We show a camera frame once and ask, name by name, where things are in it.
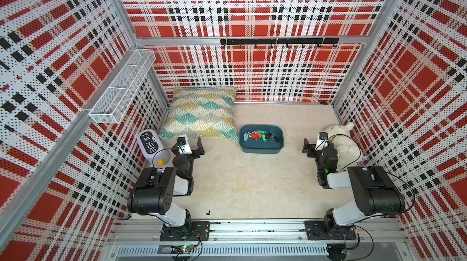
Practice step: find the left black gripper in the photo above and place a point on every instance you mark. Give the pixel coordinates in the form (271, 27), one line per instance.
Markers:
(195, 152)

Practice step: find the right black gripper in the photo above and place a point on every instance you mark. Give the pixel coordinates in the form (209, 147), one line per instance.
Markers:
(312, 152)

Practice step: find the green tag key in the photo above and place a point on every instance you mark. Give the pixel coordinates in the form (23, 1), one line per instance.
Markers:
(256, 135)

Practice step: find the red tag key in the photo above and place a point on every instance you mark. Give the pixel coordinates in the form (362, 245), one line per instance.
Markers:
(259, 132)

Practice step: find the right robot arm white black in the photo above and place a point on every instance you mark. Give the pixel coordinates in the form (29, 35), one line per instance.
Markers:
(374, 192)

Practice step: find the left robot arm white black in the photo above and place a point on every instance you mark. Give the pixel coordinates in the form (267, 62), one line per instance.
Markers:
(156, 188)

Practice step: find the teal storage box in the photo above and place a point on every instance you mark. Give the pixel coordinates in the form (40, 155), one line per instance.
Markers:
(261, 146)

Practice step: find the fan pattern cushion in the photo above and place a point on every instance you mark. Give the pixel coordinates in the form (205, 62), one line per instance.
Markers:
(201, 112)

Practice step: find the white plush toy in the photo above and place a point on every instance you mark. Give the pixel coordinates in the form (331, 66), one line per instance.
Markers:
(349, 154)

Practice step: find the lavender I'm here jug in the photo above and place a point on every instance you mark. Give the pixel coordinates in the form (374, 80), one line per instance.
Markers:
(153, 149)

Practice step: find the green circuit board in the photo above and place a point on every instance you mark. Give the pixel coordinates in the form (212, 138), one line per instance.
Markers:
(181, 249)

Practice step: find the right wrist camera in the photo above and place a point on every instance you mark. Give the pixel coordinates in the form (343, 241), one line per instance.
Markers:
(322, 139)

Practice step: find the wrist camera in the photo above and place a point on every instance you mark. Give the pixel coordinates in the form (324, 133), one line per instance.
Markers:
(183, 145)
(322, 139)

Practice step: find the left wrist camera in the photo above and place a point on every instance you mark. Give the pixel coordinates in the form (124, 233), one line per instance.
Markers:
(183, 145)

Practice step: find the white wire mesh shelf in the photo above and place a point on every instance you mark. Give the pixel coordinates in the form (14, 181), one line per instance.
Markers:
(116, 99)

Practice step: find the black hook rail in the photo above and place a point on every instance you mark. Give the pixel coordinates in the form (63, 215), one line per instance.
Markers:
(282, 41)

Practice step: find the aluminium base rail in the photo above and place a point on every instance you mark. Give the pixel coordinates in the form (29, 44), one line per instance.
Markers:
(259, 239)

